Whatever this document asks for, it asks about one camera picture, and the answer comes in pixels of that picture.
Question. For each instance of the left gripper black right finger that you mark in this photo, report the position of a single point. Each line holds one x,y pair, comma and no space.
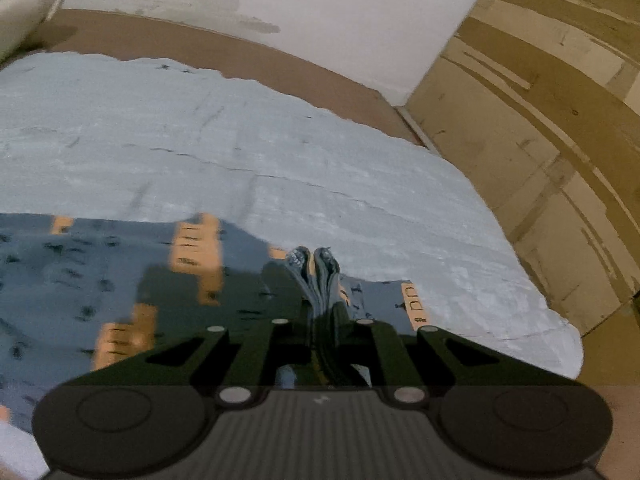
446,369

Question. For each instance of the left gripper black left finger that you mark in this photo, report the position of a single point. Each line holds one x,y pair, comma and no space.
206,362

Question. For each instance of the blue pants with orange print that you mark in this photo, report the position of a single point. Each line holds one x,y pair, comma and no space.
81,294

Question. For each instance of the light blue quilted bedspread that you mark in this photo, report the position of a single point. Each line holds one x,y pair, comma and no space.
87,136

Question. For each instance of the plywood wardrobe panel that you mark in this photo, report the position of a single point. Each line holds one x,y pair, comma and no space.
537,103

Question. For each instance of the cream rolled comforter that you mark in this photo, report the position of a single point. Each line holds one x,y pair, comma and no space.
20,19

